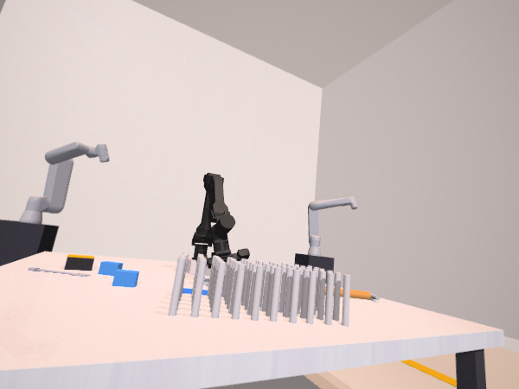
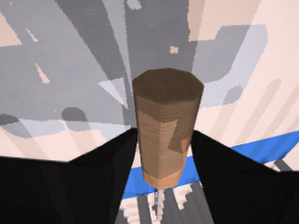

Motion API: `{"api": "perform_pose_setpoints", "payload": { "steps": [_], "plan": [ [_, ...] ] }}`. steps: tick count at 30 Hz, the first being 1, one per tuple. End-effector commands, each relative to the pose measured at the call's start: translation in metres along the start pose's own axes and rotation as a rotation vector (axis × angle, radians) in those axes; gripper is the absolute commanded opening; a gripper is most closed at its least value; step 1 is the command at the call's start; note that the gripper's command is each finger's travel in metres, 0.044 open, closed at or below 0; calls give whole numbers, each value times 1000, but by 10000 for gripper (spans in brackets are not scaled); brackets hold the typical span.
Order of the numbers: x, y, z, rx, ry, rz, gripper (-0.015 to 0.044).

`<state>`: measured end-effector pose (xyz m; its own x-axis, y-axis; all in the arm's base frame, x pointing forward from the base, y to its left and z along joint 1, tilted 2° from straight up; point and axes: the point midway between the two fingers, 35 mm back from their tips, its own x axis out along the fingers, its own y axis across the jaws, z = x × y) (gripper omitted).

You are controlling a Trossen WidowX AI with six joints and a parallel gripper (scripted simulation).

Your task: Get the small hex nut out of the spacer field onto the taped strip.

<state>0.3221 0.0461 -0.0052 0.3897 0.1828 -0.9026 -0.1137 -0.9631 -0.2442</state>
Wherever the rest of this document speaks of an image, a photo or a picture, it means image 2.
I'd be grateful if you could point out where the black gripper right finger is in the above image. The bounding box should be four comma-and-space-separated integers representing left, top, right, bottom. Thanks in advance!
190, 130, 299, 224

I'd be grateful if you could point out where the blue tape strip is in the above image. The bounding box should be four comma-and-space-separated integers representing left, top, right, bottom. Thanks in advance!
123, 130, 299, 199

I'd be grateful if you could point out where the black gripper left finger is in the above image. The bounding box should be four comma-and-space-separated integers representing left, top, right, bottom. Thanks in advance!
0, 127, 138, 224

